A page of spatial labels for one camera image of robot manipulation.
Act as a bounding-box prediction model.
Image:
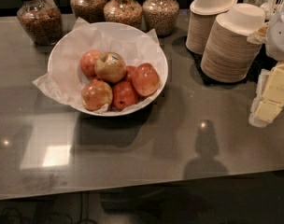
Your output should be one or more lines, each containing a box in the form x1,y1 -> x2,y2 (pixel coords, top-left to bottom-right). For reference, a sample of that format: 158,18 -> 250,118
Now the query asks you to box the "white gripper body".
265,4 -> 284,62

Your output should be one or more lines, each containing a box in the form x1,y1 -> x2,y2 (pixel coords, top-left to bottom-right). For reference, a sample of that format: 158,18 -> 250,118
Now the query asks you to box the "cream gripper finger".
247,22 -> 269,45
248,62 -> 284,128

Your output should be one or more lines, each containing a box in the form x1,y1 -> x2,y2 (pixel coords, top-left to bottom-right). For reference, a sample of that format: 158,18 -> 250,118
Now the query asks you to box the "yellow-green apple with sticker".
94,52 -> 126,83

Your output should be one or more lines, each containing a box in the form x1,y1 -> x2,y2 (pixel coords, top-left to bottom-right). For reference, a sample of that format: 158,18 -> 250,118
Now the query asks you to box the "red apple right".
132,63 -> 160,97

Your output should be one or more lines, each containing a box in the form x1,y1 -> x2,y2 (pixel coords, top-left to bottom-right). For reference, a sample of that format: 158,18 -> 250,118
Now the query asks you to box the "white bowl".
47,21 -> 169,118

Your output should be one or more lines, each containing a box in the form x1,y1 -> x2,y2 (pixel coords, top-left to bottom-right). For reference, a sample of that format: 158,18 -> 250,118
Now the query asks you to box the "small red apple middle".
122,65 -> 136,82

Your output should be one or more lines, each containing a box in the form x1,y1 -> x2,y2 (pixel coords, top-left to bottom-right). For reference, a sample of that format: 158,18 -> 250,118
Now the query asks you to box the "red apple front middle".
112,81 -> 139,110

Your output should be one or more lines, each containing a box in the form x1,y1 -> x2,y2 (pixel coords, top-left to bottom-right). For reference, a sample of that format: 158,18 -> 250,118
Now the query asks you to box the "red apple back left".
80,49 -> 102,77

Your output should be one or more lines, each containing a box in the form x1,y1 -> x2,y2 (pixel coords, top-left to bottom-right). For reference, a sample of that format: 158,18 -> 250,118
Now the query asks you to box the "red-yellow apple front left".
81,79 -> 113,111

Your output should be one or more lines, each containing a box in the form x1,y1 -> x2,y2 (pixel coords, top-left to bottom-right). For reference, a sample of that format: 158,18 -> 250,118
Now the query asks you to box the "black mat under stacks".
190,46 -> 277,86

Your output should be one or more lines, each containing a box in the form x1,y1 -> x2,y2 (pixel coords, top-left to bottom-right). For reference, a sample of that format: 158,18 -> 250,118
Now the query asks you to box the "front stack of paper bowls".
200,3 -> 265,83

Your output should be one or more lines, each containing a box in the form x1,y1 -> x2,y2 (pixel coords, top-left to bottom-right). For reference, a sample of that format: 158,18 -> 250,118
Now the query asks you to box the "stack of paper bowls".
200,3 -> 265,83
186,0 -> 237,55

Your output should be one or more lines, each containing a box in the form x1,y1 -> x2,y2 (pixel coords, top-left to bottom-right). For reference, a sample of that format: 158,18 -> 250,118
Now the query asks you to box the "back stack of paper bowls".
186,0 -> 237,55

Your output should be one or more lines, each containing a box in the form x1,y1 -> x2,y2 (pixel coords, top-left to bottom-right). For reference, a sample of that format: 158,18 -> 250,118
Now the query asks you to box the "glass cereal jar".
70,0 -> 107,23
104,0 -> 142,29
17,0 -> 63,46
142,0 -> 179,36

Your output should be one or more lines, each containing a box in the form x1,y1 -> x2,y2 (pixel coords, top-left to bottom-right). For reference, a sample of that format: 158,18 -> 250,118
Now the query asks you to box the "white paper liner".
32,17 -> 166,115

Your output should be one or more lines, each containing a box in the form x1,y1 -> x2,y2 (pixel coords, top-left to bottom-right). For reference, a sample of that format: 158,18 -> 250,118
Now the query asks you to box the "glass cereal jar far left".
17,0 -> 63,46

